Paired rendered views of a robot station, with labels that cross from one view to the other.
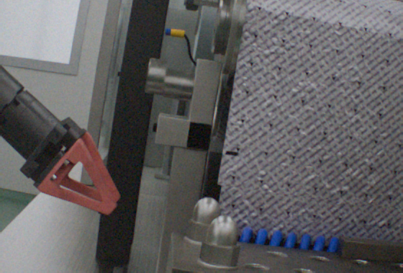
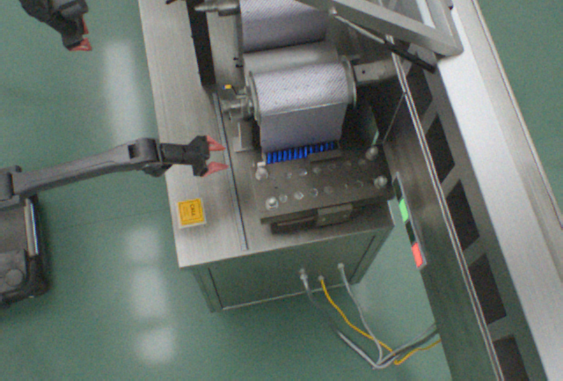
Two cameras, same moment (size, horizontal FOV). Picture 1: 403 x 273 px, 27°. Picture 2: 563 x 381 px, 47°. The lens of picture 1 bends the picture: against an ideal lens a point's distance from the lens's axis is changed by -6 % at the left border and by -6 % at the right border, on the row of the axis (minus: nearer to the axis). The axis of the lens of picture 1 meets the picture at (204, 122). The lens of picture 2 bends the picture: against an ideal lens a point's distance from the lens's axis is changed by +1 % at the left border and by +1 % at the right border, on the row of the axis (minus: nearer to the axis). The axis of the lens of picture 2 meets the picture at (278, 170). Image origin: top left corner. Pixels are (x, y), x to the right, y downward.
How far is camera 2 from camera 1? 1.55 m
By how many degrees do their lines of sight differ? 65
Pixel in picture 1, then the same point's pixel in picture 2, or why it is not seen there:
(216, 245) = (271, 207)
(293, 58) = (281, 120)
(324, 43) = (293, 114)
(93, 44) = not seen: outside the picture
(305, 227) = (294, 144)
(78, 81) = not seen: outside the picture
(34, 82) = not seen: outside the picture
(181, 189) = (244, 127)
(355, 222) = (313, 140)
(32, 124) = (192, 162)
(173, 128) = (237, 120)
